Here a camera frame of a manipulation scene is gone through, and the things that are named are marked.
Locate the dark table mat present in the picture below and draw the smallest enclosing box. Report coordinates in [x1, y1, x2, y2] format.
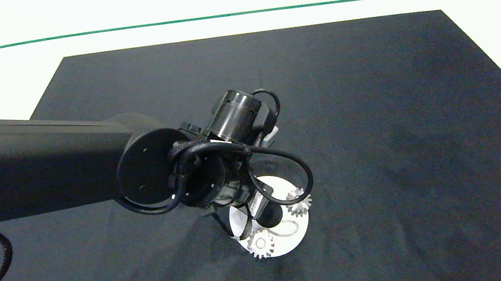
[0, 2, 501, 281]

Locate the small steel gear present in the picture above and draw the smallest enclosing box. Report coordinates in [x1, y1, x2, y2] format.
[245, 229, 277, 261]
[283, 186, 314, 219]

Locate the green tape line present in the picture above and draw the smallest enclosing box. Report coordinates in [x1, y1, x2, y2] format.
[0, 0, 481, 55]

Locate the black cable loop with tags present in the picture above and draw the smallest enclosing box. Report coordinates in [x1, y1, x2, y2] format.
[167, 130, 317, 219]

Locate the short black cable loop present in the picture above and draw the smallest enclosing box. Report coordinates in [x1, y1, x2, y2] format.
[250, 87, 283, 126]

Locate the round white pin plate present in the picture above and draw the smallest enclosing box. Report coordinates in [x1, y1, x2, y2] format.
[224, 171, 315, 263]

